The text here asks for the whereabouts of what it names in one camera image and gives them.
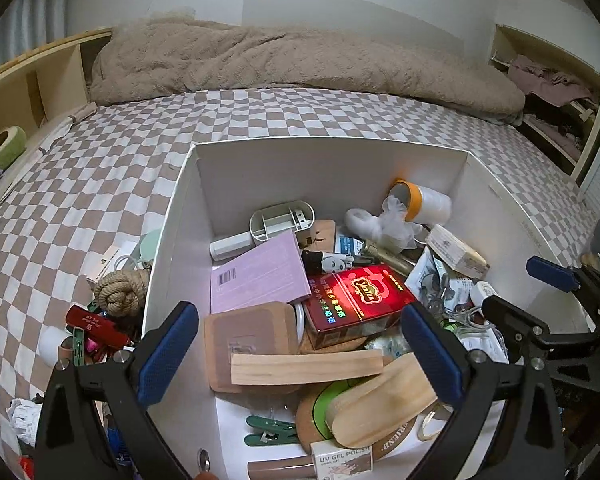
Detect checkered bed sheet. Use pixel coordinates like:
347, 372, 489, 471
0, 87, 600, 480

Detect clear plastic case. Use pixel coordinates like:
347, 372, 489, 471
457, 327, 512, 367

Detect pile of assorted small things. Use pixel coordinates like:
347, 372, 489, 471
17, 300, 148, 480

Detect blue white small packet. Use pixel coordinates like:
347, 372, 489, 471
335, 235, 370, 257

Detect brown rope coil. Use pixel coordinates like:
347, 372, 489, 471
94, 270, 149, 319

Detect open wardrobe shelf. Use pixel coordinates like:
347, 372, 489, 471
490, 24, 600, 183

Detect crumpled clear plastic bag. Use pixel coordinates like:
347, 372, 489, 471
377, 196, 427, 253

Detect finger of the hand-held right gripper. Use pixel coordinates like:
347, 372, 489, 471
482, 295, 600, 361
526, 256, 600, 311

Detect brown tube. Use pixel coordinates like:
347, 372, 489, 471
246, 459, 317, 480

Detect clear tape roll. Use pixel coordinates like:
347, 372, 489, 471
417, 402, 457, 442

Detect pink clothes pile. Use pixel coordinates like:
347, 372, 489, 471
507, 55, 598, 106

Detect green clothespin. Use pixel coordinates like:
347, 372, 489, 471
245, 414, 299, 447

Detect white small box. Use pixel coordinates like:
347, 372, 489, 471
85, 240, 140, 285

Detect white plastic holder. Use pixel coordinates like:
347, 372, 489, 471
209, 200, 317, 262

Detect red pocket knife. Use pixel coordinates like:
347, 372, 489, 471
64, 304, 132, 349

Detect purple notepad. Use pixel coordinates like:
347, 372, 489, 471
210, 230, 314, 317

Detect white cardboard box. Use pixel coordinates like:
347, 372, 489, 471
142, 141, 597, 480

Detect metal key clips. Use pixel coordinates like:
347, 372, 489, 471
419, 272, 458, 323

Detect white small cylinder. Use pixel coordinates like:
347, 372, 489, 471
39, 326, 72, 367

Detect crumpled white paper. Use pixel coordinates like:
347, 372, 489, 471
6, 398, 44, 447

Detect mint green lid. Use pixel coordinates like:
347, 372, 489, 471
138, 229, 164, 267

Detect wooden bedside shelf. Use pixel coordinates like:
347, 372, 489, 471
0, 29, 114, 171

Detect oval wooden board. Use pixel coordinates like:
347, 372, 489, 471
326, 352, 439, 449

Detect cream soap box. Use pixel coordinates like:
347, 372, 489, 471
424, 224, 492, 279

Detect gold black tube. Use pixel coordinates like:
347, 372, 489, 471
361, 240, 423, 273

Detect tan wooden board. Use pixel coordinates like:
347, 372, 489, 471
203, 301, 302, 394

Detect beige quilted duvet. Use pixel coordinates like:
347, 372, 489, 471
89, 14, 527, 126

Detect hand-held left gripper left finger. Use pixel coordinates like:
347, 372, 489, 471
34, 301, 200, 480

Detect white nail polish box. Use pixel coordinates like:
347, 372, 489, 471
309, 440, 377, 480

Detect red gold-print box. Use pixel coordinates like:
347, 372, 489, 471
302, 262, 419, 352

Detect light wooden bar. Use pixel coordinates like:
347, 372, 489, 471
230, 350, 385, 387

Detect green round plush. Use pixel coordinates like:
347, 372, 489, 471
0, 126, 28, 169

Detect black white toy figure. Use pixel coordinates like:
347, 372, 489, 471
301, 249, 357, 277

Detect white curtain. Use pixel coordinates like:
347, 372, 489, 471
0, 0, 76, 77

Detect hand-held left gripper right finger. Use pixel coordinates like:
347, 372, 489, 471
401, 304, 567, 480

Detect orange-capped film roll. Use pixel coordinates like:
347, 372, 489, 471
389, 179, 453, 226

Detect frog cork coaster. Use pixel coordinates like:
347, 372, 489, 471
295, 379, 453, 462

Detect white power adapter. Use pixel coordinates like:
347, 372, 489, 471
471, 281, 497, 307

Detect white tape roll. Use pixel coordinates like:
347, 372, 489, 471
344, 207, 382, 241

